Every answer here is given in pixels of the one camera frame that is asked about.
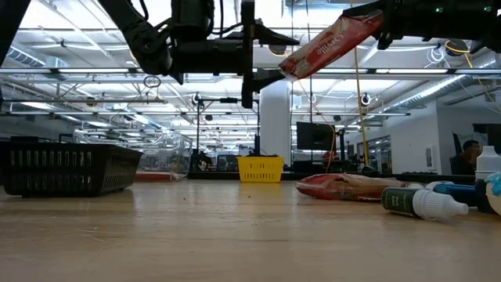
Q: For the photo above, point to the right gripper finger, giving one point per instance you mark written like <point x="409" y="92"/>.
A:
<point x="375" y="8"/>
<point x="386" y="37"/>

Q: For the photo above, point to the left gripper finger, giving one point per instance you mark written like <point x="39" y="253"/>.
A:
<point x="270" y="37"/>
<point x="264" y="80"/>

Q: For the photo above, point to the red snack packet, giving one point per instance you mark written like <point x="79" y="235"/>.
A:
<point x="344" y="188"/>
<point x="154" y="177"/>
<point x="329" y="43"/>

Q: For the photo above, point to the green-labelled dropper bottle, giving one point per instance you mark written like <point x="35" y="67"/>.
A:
<point x="422" y="203"/>

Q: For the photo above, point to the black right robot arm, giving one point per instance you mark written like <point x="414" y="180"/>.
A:
<point x="469" y="23"/>

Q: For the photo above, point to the white building column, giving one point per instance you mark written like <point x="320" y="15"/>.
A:
<point x="276" y="125"/>

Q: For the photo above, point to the black monitor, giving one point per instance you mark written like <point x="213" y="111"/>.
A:
<point x="313" y="137"/>

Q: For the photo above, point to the yellow plastic basket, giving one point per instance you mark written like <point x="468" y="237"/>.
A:
<point x="260" y="170"/>

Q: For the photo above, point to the clear plastic container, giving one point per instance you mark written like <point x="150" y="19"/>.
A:
<point x="168" y="152"/>

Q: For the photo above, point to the person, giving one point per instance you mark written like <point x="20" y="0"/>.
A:
<point x="467" y="156"/>

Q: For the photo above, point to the black plastic basket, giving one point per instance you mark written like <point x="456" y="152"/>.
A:
<point x="58" y="172"/>

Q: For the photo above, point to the black camera stand frame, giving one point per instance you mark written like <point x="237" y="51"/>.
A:
<point x="229" y="100"/>

